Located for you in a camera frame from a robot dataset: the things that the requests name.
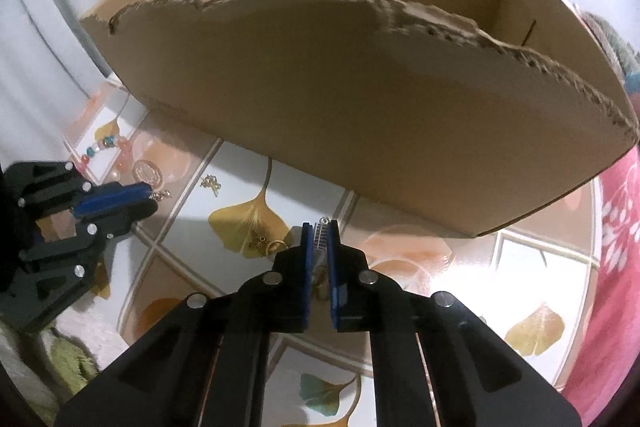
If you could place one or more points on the small silver ribbed clip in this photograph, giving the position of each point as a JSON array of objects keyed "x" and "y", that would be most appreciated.
[{"x": 321, "y": 237}]

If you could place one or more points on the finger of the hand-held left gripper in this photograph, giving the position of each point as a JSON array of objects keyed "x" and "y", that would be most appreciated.
[
  {"x": 115, "y": 199},
  {"x": 130, "y": 217}
]

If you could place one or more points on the green leaf print blanket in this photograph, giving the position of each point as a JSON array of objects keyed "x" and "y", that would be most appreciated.
[{"x": 70, "y": 359}]

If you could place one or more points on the brown cardboard box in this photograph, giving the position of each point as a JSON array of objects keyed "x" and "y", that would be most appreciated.
[{"x": 350, "y": 107}]

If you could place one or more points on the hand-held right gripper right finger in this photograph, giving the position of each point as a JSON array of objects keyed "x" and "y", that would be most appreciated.
[{"x": 334, "y": 277}]

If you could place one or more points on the grey green cushion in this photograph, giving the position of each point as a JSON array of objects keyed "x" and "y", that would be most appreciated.
[{"x": 605, "y": 37}]

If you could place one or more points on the gold hoop charm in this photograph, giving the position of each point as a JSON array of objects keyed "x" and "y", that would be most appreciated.
[{"x": 265, "y": 243}]

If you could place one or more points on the white curtain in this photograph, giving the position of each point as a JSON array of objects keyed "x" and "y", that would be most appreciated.
[{"x": 40, "y": 57}]

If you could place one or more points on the ginkgo leaf print tablecloth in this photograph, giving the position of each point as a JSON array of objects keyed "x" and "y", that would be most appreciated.
[{"x": 240, "y": 167}]

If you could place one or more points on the teal pillow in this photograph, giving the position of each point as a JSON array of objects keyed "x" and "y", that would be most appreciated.
[{"x": 634, "y": 84}]

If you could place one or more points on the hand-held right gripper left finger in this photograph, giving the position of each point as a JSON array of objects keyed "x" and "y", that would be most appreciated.
[{"x": 306, "y": 277}]

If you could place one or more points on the small gold earring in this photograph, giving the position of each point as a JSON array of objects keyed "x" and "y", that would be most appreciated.
[{"x": 211, "y": 184}]

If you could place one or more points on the pink floral blanket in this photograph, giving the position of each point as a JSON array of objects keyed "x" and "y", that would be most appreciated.
[{"x": 615, "y": 257}]

